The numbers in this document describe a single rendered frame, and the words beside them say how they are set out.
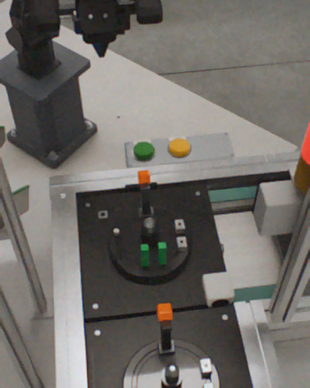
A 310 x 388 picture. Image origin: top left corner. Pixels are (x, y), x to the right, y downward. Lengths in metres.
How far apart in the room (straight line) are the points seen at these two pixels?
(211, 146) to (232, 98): 1.51
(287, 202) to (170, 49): 2.20
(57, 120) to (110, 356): 0.51
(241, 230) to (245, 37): 1.98
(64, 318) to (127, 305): 0.10
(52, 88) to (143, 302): 0.44
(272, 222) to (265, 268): 0.31
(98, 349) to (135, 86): 0.71
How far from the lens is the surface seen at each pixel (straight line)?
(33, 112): 1.19
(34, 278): 0.98
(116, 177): 1.12
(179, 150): 1.14
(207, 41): 2.95
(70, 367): 0.95
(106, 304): 0.96
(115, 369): 0.92
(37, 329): 1.08
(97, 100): 1.40
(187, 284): 0.98
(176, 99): 1.40
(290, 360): 1.06
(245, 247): 1.09
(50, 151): 1.27
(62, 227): 1.06
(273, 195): 0.75
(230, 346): 0.94
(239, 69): 2.81
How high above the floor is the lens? 1.83
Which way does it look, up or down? 52 degrees down
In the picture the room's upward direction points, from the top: straight up
